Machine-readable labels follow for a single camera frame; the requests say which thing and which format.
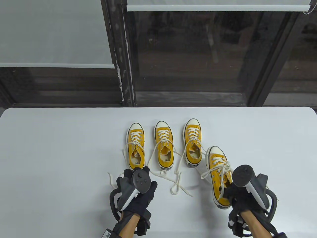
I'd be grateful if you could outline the person's right forearm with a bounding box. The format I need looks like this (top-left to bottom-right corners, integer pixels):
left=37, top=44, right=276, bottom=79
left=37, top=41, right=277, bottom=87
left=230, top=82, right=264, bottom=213
left=241, top=209, right=273, bottom=238

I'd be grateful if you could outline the dark window frame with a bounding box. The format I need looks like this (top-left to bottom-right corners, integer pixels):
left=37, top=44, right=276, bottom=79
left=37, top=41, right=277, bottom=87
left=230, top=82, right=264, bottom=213
left=0, top=0, right=317, bottom=108

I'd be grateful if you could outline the person's left forearm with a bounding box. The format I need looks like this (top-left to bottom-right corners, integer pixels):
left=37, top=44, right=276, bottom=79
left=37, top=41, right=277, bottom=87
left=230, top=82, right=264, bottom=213
left=118, top=213, right=141, bottom=238

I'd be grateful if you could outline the white roller blind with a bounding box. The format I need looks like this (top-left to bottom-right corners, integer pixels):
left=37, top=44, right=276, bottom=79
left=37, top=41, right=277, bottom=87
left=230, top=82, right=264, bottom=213
left=0, top=0, right=115, bottom=69
left=126, top=0, right=313, bottom=12

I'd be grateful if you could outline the white grey tracking controller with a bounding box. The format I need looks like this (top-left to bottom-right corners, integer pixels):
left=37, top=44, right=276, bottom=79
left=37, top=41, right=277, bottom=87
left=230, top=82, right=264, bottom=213
left=232, top=165, right=270, bottom=209
left=116, top=167, right=151, bottom=211

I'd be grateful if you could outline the yellow canvas shoe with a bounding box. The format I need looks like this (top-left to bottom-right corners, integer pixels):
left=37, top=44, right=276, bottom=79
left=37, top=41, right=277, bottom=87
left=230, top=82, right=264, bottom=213
left=154, top=121, right=175, bottom=171
left=183, top=119, right=202, bottom=168
left=126, top=123, right=146, bottom=172
left=205, top=146, right=234, bottom=210

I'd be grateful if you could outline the person's right hand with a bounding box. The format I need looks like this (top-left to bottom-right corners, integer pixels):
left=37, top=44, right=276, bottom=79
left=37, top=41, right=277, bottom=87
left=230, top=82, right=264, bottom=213
left=223, top=182, right=263, bottom=214

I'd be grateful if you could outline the person's left hand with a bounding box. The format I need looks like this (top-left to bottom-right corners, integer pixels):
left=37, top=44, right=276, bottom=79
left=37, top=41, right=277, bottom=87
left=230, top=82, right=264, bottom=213
left=121, top=167, right=158, bottom=219

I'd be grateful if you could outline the black power box white label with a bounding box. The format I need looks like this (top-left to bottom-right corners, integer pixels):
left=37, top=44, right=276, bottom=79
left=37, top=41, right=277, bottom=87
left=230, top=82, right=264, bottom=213
left=100, top=228, right=119, bottom=238

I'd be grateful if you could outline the white blind pull cord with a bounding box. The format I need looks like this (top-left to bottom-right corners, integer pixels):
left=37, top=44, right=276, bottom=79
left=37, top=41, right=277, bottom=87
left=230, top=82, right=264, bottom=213
left=303, top=0, right=317, bottom=15

